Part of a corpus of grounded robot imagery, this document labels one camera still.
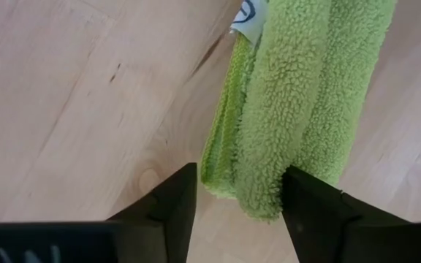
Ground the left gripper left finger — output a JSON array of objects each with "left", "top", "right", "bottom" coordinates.
[{"left": 106, "top": 162, "right": 198, "bottom": 263}]

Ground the green microfiber towel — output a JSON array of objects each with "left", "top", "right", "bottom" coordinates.
[{"left": 200, "top": 0, "right": 398, "bottom": 222}]

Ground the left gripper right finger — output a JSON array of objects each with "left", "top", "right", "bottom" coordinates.
[{"left": 281, "top": 164, "right": 411, "bottom": 263}]

